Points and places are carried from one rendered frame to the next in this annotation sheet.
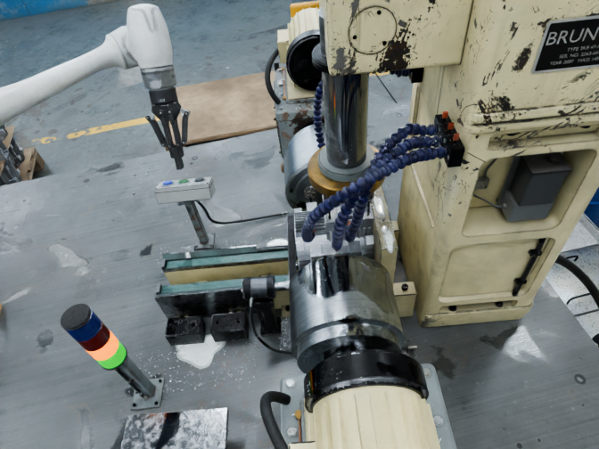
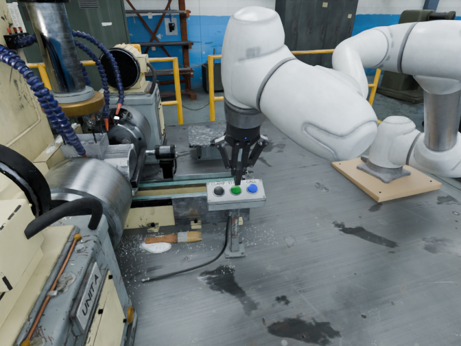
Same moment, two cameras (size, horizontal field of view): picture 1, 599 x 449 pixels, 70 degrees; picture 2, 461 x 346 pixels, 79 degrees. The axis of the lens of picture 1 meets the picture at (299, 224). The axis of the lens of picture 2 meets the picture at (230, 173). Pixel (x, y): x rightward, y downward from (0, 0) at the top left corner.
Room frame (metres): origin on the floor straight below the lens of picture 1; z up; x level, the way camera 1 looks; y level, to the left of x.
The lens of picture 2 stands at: (1.70, 0.20, 1.53)
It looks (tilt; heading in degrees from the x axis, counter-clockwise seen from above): 31 degrees down; 170
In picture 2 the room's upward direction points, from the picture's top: straight up
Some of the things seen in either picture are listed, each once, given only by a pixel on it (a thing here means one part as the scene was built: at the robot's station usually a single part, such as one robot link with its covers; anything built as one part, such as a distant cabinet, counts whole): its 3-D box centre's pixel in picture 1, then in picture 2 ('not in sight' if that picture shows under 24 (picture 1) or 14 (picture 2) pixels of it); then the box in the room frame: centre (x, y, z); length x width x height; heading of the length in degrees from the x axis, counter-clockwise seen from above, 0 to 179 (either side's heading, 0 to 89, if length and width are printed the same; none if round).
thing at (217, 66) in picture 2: not in sight; (216, 70); (-4.12, 0.97, 0.41); 0.52 x 0.47 x 0.82; 97
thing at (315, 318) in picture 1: (345, 329); (120, 134); (0.47, -0.07, 1.04); 0.41 x 0.25 x 0.25; 177
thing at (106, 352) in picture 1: (101, 343); not in sight; (0.49, 0.47, 1.10); 0.06 x 0.06 x 0.04
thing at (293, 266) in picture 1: (291, 251); (140, 165); (0.74, 0.03, 1.01); 0.26 x 0.04 x 0.03; 177
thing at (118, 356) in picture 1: (110, 352); not in sight; (0.49, 0.47, 1.05); 0.06 x 0.06 x 0.04
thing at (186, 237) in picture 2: not in sight; (173, 238); (0.92, 0.13, 0.80); 0.21 x 0.05 x 0.01; 88
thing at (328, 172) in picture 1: (346, 127); (62, 64); (0.75, -0.13, 1.38); 0.18 x 0.18 x 0.48
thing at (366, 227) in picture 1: (347, 216); (87, 149); (0.76, -0.13, 1.11); 0.12 x 0.11 x 0.07; 87
